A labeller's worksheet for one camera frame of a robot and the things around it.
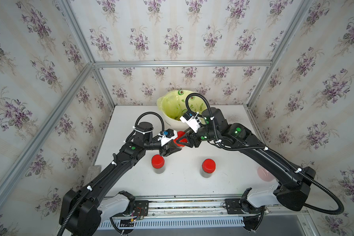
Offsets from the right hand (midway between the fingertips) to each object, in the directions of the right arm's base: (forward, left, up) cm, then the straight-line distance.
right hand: (183, 136), depth 66 cm
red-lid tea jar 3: (-6, -14, -20) cm, 25 cm away
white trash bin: (+12, +7, -6) cm, 15 cm away
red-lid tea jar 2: (-1, +2, +4) cm, 5 cm away
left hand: (+1, +2, -7) cm, 7 cm away
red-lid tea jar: (-5, +13, -18) cm, 23 cm away
